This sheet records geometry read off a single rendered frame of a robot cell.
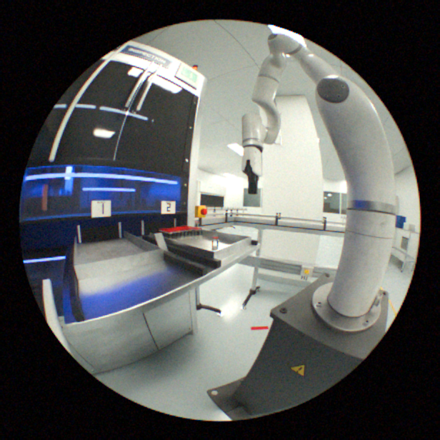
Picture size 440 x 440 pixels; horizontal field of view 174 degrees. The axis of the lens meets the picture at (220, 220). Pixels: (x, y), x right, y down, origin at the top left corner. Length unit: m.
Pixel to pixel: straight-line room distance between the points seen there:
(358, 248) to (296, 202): 1.74
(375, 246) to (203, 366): 1.10
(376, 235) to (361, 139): 0.13
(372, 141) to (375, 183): 0.06
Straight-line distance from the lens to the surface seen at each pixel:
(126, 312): 0.25
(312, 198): 1.95
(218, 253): 0.41
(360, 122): 0.24
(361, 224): 0.24
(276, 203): 1.98
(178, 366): 1.15
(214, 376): 1.10
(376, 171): 0.25
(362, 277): 0.26
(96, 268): 0.36
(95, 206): 0.59
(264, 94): 0.60
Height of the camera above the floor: 1.03
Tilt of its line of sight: 5 degrees down
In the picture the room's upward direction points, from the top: 2 degrees clockwise
